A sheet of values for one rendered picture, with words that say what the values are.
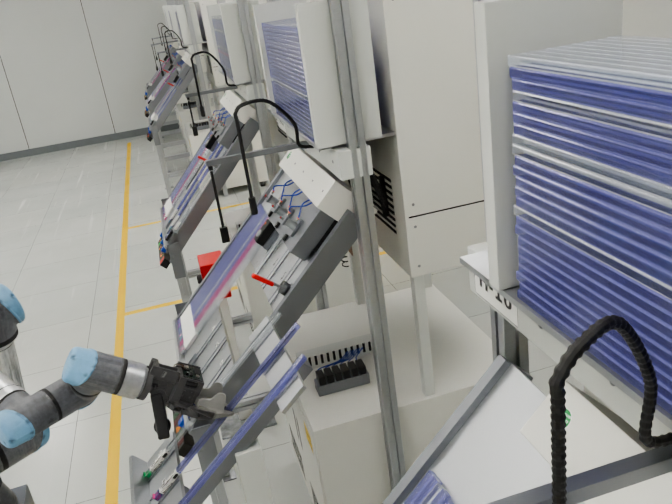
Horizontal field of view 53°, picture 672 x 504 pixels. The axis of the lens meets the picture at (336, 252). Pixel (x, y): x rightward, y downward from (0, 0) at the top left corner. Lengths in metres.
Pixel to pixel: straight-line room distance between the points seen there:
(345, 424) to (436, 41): 1.03
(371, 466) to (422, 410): 0.22
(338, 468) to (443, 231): 0.74
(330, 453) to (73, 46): 8.93
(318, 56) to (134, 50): 8.85
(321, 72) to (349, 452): 1.05
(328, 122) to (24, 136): 9.19
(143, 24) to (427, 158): 8.83
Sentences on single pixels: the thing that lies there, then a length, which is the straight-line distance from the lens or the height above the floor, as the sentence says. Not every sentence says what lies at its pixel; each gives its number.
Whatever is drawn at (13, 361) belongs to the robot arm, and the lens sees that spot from 1.90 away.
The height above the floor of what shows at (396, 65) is 1.54.
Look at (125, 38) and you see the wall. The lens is 10.35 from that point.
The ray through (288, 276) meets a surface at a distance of 1.79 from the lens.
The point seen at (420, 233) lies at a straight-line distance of 1.75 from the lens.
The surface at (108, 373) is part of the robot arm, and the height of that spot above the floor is 1.09.
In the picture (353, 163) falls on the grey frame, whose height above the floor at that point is 1.35.
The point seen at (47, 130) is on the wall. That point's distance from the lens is 10.56.
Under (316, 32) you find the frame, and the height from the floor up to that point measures 1.65.
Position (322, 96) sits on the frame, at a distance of 1.57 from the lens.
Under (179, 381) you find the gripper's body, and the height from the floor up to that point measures 1.03.
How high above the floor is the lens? 1.75
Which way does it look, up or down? 22 degrees down
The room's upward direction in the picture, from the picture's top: 8 degrees counter-clockwise
